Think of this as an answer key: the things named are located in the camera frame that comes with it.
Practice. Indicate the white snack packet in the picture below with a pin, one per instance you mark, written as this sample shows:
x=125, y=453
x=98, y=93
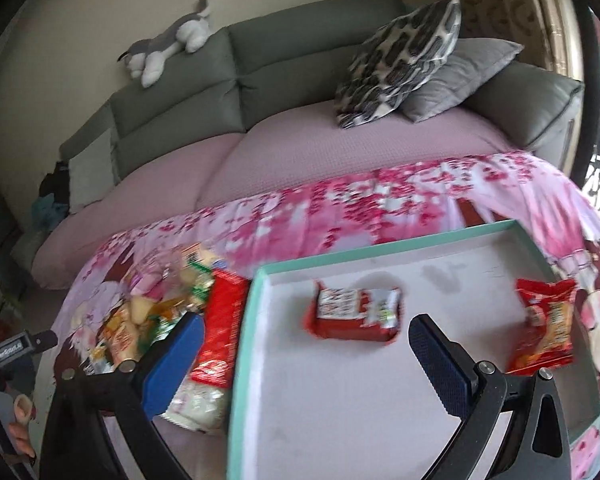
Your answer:
x=200, y=405

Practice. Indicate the dark clothes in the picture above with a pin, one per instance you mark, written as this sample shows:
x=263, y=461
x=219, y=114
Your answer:
x=55, y=180

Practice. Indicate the red patterned packet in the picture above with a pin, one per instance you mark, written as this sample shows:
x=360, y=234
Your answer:
x=220, y=325

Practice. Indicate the yellow jelly cup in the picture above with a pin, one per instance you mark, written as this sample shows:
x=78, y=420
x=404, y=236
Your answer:
x=141, y=310

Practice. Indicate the grey sofa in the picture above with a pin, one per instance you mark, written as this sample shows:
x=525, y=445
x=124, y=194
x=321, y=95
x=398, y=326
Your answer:
x=280, y=55

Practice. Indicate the black white patterned pillow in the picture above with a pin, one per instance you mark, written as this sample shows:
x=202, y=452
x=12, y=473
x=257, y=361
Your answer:
x=395, y=60

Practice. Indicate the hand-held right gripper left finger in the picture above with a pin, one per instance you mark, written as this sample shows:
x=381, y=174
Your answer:
x=172, y=360

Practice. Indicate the yellow clear snack packet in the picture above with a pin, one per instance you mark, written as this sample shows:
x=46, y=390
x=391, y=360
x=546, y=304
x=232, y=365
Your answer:
x=122, y=340

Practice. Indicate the purple snack packet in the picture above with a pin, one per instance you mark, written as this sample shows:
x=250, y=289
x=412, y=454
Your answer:
x=150, y=280

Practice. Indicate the pink cartoon printed blanket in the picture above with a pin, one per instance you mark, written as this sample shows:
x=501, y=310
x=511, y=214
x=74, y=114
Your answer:
x=370, y=210

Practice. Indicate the gold ornate frame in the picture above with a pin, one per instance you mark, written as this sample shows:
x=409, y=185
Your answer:
x=555, y=15

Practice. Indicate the red packet with white label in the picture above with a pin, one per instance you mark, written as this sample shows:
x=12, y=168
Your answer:
x=350, y=310

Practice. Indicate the grey white plush dog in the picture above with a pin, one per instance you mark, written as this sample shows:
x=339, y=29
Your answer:
x=180, y=35

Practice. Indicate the grey pillow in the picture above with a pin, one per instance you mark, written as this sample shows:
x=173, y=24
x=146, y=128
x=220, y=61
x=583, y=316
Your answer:
x=460, y=80

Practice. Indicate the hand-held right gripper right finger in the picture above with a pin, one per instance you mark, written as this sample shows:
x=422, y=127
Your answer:
x=437, y=365

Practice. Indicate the teal-rimmed shallow box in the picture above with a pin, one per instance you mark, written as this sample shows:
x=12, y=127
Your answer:
x=330, y=400

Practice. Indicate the pink sofa cover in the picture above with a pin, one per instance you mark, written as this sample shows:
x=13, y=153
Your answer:
x=190, y=170

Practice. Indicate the pale green cushion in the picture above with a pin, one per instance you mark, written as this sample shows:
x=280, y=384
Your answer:
x=90, y=170

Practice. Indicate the green cracker packet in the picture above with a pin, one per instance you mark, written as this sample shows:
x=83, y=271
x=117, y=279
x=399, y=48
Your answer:
x=200, y=280

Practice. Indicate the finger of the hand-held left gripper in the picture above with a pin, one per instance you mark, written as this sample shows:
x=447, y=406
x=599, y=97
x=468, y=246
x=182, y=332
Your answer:
x=42, y=340

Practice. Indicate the teal cloth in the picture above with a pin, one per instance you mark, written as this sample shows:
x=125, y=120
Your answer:
x=50, y=212

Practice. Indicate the person's left hand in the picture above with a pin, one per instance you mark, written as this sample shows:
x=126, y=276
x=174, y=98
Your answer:
x=22, y=435

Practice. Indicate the red packet with yellow print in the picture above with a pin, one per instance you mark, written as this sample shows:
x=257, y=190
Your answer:
x=545, y=325

